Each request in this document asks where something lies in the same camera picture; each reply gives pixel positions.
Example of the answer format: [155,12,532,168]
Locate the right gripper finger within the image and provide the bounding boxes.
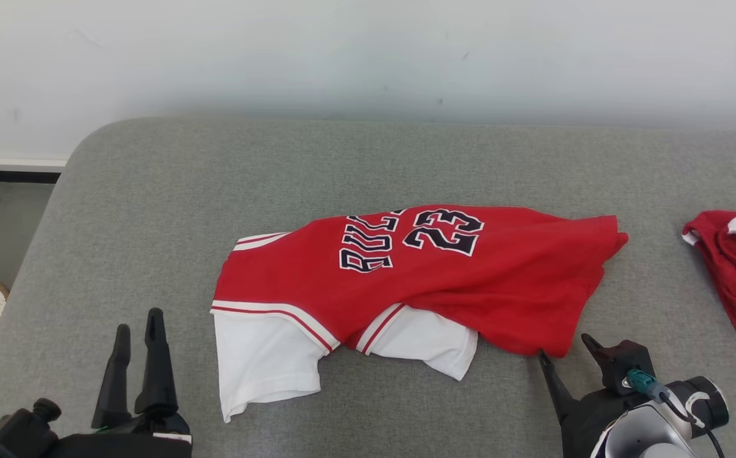
[538,350,578,424]
[581,333,608,367]

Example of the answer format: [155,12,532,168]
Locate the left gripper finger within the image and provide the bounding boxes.
[134,308,179,418]
[91,324,132,431]

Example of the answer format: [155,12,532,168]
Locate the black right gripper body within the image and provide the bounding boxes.
[559,388,630,458]

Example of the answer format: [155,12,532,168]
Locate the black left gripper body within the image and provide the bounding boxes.
[43,412,194,458]

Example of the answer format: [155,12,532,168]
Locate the red basketball jersey white sleeves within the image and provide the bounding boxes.
[210,204,630,424]

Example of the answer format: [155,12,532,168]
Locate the white skirting board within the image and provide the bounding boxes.
[0,155,68,185]

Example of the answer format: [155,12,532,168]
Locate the teal right camera connector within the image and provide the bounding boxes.
[627,368,671,403]

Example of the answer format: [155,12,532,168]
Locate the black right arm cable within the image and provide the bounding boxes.
[659,391,726,458]

